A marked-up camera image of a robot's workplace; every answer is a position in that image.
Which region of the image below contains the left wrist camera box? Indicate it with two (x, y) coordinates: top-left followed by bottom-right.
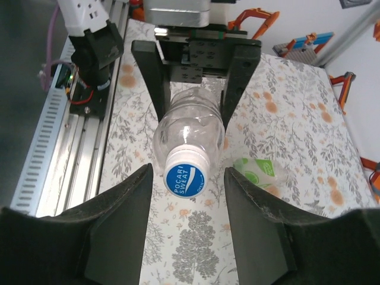
(142, 0), (238, 29)

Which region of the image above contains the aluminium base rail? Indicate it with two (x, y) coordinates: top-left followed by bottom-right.
(35, 0), (131, 219)

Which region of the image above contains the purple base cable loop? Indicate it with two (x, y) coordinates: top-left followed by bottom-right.
(38, 4), (80, 93)

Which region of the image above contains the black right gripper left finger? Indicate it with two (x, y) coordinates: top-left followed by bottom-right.
(0, 164), (154, 285)

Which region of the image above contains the clear unlabelled plastic bottle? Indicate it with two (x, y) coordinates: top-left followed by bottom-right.
(152, 85), (226, 176)

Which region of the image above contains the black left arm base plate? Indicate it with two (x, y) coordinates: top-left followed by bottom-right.
(69, 84), (112, 116)

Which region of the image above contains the floral patterned tablecloth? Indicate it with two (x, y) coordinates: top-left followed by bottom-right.
(97, 17), (380, 285)

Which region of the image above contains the white slotted cable duct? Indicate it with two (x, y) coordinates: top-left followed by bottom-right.
(10, 38), (74, 214)

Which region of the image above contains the small black controller board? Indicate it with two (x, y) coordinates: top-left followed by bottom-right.
(55, 64), (75, 90)

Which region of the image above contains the green label soda bottle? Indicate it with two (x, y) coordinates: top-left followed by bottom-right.
(232, 157), (290, 191)

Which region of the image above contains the aluminium frame post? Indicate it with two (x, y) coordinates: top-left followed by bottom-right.
(314, 0), (380, 68)

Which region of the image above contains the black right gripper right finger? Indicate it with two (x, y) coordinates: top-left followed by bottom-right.
(223, 166), (380, 285)

